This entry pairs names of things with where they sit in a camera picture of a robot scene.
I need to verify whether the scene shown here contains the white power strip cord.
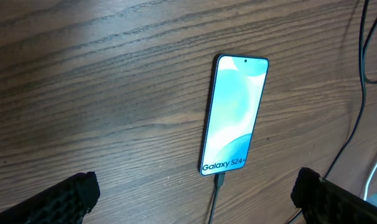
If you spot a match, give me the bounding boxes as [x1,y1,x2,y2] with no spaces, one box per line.
[362,144,377,202]

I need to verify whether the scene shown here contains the Samsung Galaxy smartphone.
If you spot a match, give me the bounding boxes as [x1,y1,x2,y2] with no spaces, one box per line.
[198,54,269,176]

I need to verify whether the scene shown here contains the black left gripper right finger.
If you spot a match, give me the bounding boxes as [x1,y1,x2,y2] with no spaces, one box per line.
[291,167,377,224]

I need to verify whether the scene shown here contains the black USB charging cable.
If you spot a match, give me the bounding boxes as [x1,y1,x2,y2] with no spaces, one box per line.
[207,0,377,224]

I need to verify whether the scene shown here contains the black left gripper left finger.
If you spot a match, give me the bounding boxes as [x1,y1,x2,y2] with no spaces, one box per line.
[0,172,100,224]

